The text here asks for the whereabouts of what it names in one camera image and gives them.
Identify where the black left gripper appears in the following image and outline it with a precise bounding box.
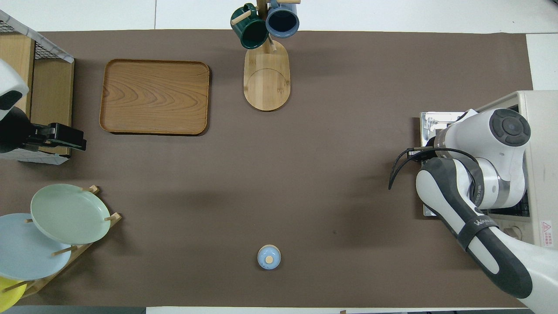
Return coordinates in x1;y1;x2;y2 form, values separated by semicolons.
0;107;87;154

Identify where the silver oven knob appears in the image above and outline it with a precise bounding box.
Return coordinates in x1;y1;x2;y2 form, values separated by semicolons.
501;224;524;241

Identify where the beige toaster oven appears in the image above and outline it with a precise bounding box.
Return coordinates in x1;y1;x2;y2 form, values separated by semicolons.
475;90;558;249

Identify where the pale green plate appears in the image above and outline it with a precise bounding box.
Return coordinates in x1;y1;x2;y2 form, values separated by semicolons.
31;184;112;245

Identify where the wooden tray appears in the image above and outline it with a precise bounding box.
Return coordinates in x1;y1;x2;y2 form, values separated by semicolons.
99;59;211;136

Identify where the wooden plate rack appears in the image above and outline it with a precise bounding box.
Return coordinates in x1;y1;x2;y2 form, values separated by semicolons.
20;185;122;299

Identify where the light blue racked plate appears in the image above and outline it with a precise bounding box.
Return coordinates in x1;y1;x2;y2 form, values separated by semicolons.
0;213;72;281

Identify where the yellow plate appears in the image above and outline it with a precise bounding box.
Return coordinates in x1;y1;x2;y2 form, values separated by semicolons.
0;277;27;314

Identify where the wooden mug tree stand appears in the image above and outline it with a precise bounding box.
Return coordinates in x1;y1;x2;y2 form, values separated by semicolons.
230;0;301;112

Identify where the dark green mug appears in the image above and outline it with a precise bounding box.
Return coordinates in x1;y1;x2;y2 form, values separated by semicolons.
230;3;269;50

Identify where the brown table mat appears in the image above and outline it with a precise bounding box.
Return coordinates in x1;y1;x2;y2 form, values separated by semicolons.
0;30;555;308

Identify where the blue mug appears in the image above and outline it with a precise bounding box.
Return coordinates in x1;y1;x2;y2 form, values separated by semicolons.
265;0;300;39

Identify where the wooden shelf with wire frame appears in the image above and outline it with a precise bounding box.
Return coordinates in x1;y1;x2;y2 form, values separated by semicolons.
0;11;75;165

